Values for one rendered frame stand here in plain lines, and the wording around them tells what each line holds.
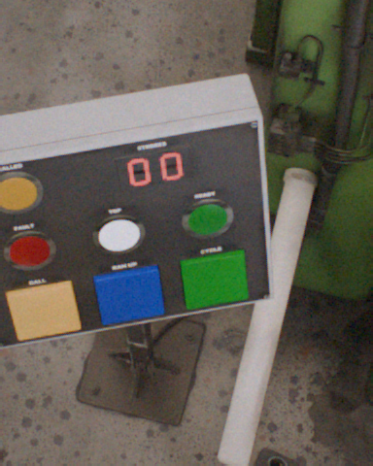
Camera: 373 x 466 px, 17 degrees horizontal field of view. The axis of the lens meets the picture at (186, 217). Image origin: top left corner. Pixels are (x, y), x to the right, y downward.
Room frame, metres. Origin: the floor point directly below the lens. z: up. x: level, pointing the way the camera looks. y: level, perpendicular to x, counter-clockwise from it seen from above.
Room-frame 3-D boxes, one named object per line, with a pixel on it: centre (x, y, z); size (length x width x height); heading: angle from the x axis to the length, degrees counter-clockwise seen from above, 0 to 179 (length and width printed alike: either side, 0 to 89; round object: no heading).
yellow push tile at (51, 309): (0.37, 0.16, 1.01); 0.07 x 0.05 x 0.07; 100
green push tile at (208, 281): (0.40, -0.03, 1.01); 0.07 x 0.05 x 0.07; 100
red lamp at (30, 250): (0.41, 0.17, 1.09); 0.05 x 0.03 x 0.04; 75
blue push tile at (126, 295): (0.38, 0.07, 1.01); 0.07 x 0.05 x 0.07; 100
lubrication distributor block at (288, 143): (0.66, -0.15, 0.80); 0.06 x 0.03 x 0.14; 75
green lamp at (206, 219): (0.45, -0.02, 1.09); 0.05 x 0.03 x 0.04; 75
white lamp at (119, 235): (0.43, 0.07, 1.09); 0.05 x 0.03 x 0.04; 75
